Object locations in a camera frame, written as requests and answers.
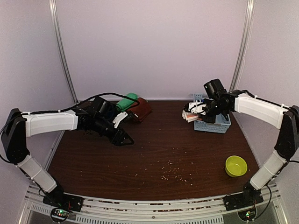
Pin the dark blue mug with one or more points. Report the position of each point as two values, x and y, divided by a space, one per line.
111 113

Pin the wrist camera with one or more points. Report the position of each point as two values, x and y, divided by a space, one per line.
195 107
120 118

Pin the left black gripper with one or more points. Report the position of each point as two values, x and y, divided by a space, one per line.
117 142

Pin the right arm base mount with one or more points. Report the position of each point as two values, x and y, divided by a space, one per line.
243 204

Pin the brown rolled towel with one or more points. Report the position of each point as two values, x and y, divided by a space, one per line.
140 111

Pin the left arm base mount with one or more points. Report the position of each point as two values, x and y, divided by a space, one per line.
62 210

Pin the front aluminium rail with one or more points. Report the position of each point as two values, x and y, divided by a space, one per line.
207 210

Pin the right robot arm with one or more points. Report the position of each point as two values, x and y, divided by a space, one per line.
271 129

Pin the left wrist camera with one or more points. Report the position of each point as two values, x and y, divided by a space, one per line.
120 118

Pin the yellow-green bowl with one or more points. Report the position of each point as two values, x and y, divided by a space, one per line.
235 166

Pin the aluminium frame post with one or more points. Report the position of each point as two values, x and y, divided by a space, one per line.
245 39
61 51

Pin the orange patterned towel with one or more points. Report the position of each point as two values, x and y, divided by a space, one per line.
190 117

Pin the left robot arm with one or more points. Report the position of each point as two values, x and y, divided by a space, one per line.
101 117

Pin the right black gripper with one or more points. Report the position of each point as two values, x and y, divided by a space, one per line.
212 119

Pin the right aluminium frame post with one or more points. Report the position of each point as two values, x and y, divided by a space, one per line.
245 39

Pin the left aluminium frame post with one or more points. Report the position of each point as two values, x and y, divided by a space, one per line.
61 51

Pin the light blue plastic basket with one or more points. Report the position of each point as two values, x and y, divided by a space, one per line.
221 125

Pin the green rolled towel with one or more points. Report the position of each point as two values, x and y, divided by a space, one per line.
125 103

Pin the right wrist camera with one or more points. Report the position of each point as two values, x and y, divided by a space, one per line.
195 107

